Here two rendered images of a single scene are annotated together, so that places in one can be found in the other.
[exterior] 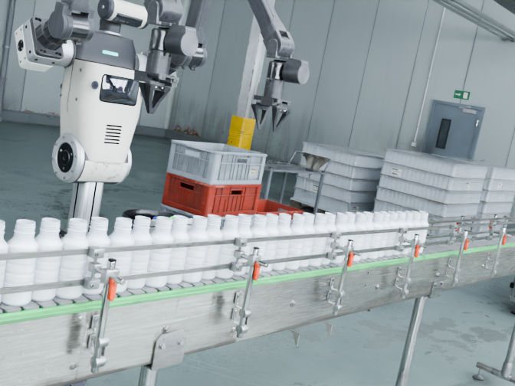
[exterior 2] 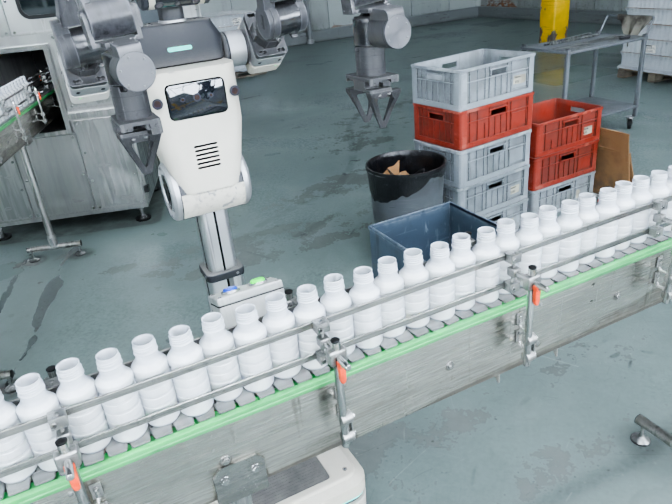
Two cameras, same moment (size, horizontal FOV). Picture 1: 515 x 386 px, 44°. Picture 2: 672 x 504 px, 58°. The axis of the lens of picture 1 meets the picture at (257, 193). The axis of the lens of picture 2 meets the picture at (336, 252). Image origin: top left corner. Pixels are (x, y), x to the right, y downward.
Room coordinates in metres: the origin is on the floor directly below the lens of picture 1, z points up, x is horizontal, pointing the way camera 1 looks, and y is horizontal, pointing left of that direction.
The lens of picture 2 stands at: (0.81, -0.41, 1.71)
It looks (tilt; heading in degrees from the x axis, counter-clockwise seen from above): 26 degrees down; 25
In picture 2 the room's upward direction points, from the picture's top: 6 degrees counter-clockwise
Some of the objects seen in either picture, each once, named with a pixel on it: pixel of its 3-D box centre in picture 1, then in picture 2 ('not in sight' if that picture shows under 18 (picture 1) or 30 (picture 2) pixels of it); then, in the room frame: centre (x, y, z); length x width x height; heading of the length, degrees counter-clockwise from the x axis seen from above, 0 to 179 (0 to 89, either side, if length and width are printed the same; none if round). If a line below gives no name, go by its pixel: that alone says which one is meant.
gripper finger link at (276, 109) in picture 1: (273, 116); (378, 102); (1.93, -0.01, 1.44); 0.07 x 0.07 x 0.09; 50
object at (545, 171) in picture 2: not in sight; (543, 158); (5.01, -0.06, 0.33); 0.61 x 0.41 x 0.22; 143
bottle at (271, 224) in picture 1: (267, 242); (389, 296); (1.80, -0.05, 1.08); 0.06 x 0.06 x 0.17
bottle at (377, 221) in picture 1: (373, 235); (604, 222); (2.25, -0.44, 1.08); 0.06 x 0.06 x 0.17
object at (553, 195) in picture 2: not in sight; (541, 188); (5.01, -0.06, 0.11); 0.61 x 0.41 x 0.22; 143
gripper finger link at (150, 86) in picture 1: (150, 94); (140, 146); (1.60, 0.31, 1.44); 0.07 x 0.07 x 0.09; 50
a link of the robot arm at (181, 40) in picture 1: (175, 29); (124, 47); (1.57, 0.27, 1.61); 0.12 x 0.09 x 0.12; 53
